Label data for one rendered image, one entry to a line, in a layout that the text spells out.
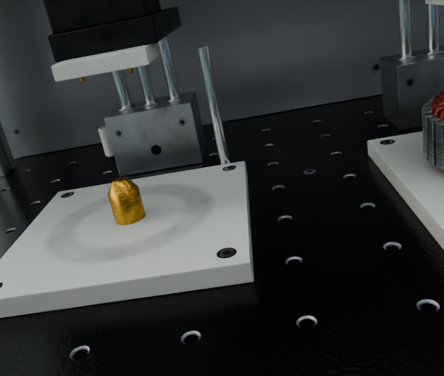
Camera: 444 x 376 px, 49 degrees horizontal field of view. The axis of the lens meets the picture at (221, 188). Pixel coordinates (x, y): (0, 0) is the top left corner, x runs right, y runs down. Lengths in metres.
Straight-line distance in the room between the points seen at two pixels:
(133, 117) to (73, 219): 0.12
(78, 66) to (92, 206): 0.10
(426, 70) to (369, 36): 0.13
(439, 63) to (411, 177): 0.15
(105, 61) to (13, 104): 0.29
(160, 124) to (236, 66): 0.15
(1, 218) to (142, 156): 0.12
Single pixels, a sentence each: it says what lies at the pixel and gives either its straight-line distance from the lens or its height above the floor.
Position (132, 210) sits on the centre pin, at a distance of 0.31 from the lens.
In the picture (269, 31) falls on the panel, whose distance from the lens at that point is 0.53.
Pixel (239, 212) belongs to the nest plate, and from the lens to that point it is 0.29.
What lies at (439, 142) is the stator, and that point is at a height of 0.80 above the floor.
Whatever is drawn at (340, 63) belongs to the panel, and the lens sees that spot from 0.55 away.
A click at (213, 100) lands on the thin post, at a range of 0.36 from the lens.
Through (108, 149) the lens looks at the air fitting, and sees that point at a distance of 0.45.
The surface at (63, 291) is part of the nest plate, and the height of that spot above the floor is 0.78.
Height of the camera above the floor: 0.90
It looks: 22 degrees down
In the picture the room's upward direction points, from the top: 11 degrees counter-clockwise
